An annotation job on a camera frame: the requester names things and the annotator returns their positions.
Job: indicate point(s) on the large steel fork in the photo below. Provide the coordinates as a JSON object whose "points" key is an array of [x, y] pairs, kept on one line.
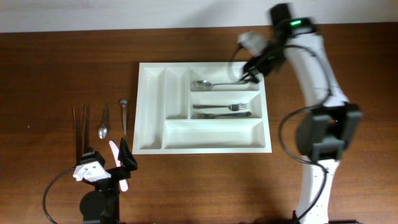
{"points": [[222, 115]]}

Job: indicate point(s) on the small steel spoon left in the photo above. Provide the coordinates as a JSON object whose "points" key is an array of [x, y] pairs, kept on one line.
{"points": [[103, 130]]}

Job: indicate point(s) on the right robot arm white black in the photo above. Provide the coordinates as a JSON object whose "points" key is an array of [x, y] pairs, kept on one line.
{"points": [[318, 134]]}

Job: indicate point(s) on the steel tablespoon long handle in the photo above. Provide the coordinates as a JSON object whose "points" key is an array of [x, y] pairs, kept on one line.
{"points": [[206, 85]]}

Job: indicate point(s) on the white plastic cutlery tray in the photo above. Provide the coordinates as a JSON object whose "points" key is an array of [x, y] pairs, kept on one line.
{"points": [[166, 94]]}

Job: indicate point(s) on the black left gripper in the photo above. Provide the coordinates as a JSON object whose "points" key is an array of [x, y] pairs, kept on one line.
{"points": [[128, 161]]}

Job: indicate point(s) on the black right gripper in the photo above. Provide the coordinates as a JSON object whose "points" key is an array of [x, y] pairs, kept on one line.
{"points": [[261, 59]]}

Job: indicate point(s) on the white plastic knife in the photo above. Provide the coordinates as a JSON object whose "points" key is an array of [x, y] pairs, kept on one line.
{"points": [[123, 184]]}

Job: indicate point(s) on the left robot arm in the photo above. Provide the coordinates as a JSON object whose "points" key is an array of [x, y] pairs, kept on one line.
{"points": [[102, 204]]}

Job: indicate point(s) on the right steel knife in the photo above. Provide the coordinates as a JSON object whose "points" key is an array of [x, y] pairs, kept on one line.
{"points": [[85, 138]]}

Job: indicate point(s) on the small steel measuring spoon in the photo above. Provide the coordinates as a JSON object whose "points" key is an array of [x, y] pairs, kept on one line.
{"points": [[124, 104]]}

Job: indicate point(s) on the small steel fork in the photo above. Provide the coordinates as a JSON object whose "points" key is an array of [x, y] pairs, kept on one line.
{"points": [[235, 107]]}

